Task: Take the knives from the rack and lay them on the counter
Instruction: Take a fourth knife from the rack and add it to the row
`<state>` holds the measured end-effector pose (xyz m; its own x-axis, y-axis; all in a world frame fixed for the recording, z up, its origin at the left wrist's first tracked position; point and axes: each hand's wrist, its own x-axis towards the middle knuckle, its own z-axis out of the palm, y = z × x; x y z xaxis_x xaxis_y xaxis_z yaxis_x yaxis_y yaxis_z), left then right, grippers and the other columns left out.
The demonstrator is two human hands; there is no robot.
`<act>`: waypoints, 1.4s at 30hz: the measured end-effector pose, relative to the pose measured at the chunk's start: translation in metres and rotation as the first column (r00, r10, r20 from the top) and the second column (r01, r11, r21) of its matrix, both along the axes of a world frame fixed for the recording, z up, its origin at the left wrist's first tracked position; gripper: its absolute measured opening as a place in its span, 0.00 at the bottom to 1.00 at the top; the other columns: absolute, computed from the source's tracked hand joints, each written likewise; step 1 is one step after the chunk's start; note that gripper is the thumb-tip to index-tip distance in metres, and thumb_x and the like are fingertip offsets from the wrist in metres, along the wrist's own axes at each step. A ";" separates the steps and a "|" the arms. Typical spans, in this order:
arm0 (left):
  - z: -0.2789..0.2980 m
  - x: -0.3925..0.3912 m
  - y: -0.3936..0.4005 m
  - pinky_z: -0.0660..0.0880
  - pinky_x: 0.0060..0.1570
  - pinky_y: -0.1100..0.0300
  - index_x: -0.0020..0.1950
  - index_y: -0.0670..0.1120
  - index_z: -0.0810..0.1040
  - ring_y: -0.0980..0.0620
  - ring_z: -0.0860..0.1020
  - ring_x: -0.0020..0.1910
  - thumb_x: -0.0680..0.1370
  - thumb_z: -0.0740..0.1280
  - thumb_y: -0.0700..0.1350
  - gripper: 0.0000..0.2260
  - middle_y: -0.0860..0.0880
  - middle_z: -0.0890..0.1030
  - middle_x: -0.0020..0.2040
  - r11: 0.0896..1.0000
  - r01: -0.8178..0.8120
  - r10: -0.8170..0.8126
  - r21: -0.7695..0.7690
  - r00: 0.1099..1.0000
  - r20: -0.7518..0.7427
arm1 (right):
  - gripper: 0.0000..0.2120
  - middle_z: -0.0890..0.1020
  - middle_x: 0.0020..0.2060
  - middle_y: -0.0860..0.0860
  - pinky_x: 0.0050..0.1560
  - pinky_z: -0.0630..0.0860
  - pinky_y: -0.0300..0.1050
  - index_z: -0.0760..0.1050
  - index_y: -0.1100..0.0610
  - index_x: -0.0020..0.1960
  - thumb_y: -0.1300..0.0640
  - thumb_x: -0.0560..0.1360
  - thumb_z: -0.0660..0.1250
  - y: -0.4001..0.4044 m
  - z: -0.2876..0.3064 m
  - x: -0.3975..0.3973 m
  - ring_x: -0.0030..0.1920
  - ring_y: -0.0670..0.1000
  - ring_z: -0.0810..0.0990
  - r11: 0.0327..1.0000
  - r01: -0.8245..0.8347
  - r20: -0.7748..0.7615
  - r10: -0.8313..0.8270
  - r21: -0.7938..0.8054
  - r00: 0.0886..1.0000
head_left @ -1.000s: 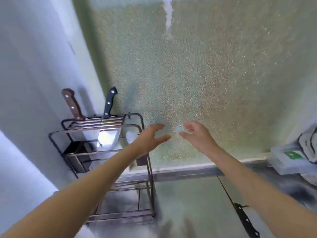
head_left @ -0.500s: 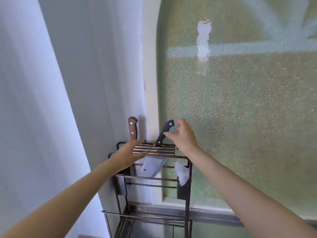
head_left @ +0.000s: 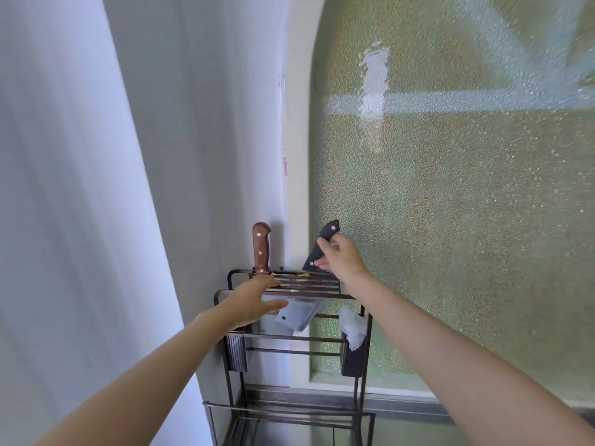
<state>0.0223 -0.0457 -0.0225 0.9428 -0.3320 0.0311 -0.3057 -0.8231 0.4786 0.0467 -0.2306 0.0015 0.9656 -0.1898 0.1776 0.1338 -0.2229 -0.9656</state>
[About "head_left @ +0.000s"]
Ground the person's left hand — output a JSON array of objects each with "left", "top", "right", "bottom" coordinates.
[{"left": 209, "top": 273, "right": 289, "bottom": 333}]

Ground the black-handled knife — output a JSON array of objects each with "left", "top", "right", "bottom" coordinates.
[{"left": 275, "top": 219, "right": 341, "bottom": 333}]

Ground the frosted glass window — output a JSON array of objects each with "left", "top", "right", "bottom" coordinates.
[{"left": 283, "top": 0, "right": 595, "bottom": 409}]

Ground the white crumpled tissue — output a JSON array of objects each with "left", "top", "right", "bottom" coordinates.
[{"left": 338, "top": 305, "right": 368, "bottom": 352}]

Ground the dark metal knife rack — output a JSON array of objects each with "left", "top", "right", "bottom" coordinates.
[{"left": 203, "top": 268, "right": 376, "bottom": 446}]

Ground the person's right forearm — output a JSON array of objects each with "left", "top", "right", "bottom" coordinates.
[{"left": 347, "top": 269, "right": 595, "bottom": 446}]

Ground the black ribbed holder cup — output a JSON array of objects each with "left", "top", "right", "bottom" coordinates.
[
  {"left": 340, "top": 331, "right": 371, "bottom": 378},
  {"left": 224, "top": 327, "right": 250, "bottom": 373}
]

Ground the brown wooden-handled knife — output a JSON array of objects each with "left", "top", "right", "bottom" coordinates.
[{"left": 251, "top": 221, "right": 273, "bottom": 277}]

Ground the person's right hand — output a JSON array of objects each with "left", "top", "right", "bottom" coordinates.
[{"left": 314, "top": 233, "right": 373, "bottom": 289}]

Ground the person's left forearm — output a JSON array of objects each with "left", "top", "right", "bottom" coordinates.
[{"left": 35, "top": 312, "right": 233, "bottom": 446}]

